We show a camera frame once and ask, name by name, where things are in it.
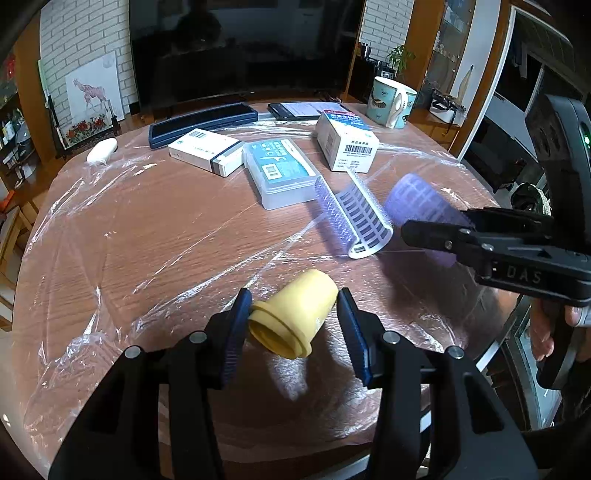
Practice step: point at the giraffe painting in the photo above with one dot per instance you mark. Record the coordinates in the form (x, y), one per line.
(90, 97)

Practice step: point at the framed red flower panel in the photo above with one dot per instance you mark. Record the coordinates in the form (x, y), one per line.
(85, 129)

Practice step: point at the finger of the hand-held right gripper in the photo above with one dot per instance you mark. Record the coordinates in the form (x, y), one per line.
(443, 240)
(508, 224)

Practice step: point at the yellow plastic cup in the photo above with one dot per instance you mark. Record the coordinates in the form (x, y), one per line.
(300, 304)

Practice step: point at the wooden television cabinet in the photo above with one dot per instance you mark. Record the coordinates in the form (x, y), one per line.
(418, 27)

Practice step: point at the clear plastic film sheet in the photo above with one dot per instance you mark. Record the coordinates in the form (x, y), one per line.
(161, 230)

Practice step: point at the clear plastic floss box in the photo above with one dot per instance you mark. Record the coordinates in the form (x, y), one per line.
(277, 170)

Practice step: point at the white box with barcode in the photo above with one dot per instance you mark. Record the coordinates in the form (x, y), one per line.
(351, 147)

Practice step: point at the large black television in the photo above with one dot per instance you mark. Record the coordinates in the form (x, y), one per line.
(240, 46)

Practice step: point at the teal patterned mug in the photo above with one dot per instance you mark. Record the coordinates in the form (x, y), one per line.
(383, 99)

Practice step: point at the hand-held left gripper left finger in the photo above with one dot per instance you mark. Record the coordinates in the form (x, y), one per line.
(233, 341)

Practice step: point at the purple hair roller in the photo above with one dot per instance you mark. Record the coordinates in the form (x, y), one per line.
(420, 198)

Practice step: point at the small green houseplant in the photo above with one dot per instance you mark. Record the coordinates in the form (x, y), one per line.
(399, 57)

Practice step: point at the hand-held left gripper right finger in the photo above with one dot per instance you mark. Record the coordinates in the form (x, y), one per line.
(353, 337)

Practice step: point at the white medicine box blue stripe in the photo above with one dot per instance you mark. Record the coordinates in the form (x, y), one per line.
(203, 147)

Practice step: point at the black coffee machine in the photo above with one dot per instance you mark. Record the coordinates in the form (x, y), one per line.
(369, 64)

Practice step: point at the pale leaf-shaped ornament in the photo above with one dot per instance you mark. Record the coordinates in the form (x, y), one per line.
(464, 83)

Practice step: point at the white oval device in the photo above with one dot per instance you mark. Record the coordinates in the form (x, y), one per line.
(102, 150)

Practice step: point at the person's right hand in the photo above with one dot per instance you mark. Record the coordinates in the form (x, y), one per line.
(540, 332)

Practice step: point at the white desk organizer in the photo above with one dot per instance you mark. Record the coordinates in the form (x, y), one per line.
(445, 108)

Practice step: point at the hair roller with white clip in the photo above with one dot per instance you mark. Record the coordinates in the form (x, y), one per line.
(364, 217)

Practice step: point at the tablet in blue case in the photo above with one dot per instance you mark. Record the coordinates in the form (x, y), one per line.
(198, 122)

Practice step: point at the black smartphone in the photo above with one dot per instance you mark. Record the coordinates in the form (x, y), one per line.
(298, 110)

